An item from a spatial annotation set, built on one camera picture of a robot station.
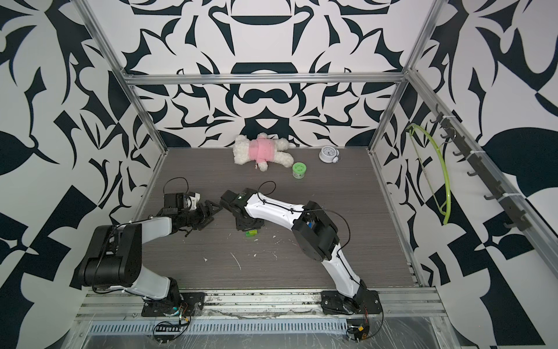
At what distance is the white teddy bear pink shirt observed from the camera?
3.62ft

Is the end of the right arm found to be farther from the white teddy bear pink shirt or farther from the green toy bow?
the green toy bow

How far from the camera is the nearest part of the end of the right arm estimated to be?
0.65 meters
